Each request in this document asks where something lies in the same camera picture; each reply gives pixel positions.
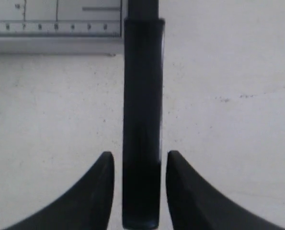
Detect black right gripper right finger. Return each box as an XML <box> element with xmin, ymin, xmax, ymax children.
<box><xmin>166</xmin><ymin>150</ymin><xmax>281</xmax><ymax>230</ymax></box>

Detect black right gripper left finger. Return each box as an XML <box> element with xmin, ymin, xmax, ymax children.
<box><xmin>9</xmin><ymin>151</ymin><xmax>114</xmax><ymax>230</ymax></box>

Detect black cutter blade lever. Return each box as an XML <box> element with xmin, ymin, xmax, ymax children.
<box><xmin>122</xmin><ymin>0</ymin><xmax>165</xmax><ymax>230</ymax></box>

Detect grey paper cutter base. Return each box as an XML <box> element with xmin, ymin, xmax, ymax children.
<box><xmin>0</xmin><ymin>0</ymin><xmax>127</xmax><ymax>55</ymax></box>

